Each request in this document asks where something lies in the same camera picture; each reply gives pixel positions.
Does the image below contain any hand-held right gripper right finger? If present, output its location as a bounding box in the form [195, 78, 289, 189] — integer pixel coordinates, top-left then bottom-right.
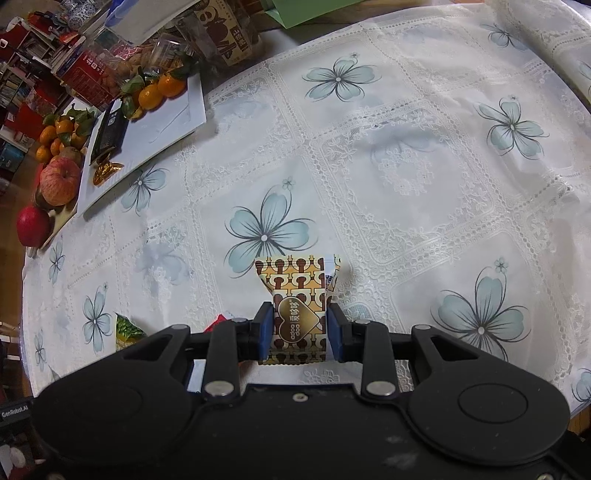
[327, 304, 483, 398]

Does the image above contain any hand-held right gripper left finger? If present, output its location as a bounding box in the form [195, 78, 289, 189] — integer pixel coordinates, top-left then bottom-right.
[113, 302, 273, 397]

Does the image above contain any gold brown patterned snack packet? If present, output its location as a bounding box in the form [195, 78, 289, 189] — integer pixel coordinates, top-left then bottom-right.
[255, 254, 329, 365]

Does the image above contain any red snack packet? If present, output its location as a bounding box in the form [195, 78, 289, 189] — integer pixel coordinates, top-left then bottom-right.
[203, 314, 232, 335]

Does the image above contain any white blue snack packet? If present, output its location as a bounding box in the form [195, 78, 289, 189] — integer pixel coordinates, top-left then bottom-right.
[324, 254, 346, 298]

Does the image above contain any bright green snack packet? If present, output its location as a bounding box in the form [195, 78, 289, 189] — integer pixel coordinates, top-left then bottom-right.
[115, 313, 147, 354]

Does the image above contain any white lace floral tablecloth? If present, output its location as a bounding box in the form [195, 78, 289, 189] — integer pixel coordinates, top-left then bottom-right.
[21, 0, 591, 416]

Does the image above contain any dark red apple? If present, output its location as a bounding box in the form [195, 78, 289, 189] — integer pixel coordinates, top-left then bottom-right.
[17, 206, 51, 246]

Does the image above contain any wooden fruit tray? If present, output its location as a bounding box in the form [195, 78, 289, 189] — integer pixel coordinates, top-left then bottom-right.
[28, 138, 90, 252]

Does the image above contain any gold foil wrapper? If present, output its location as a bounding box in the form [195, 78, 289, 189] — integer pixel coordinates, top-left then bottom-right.
[92, 161, 125, 186]

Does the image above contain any white rectangular tray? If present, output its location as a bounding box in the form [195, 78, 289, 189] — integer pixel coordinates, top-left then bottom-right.
[76, 73, 207, 217]

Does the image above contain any pale red apple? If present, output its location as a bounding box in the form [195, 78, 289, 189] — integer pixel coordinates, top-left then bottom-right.
[39, 158, 81, 206]

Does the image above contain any black snack packet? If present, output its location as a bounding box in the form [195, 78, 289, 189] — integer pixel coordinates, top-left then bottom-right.
[89, 98, 130, 165]

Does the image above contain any mandarin orange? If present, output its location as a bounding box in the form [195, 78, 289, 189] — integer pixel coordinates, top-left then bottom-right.
[138, 85, 165, 110]
[158, 74, 186, 98]

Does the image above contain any pile of leafy mandarins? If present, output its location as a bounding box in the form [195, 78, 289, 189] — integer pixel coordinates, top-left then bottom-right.
[35, 105, 97, 163]

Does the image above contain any brown label jar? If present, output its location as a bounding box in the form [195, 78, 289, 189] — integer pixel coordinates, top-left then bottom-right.
[178, 0, 266, 70]

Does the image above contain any red printed box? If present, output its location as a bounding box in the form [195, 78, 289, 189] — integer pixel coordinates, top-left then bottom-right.
[58, 50, 117, 105]

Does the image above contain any green paper sheet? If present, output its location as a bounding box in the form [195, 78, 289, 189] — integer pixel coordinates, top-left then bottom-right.
[271, 0, 345, 30]

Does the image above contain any white paper sheet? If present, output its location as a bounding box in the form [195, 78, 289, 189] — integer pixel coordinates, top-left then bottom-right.
[107, 0, 190, 41]

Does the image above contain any cluttered bookshelf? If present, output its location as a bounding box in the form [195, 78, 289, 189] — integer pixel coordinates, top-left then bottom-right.
[0, 0, 86, 155]

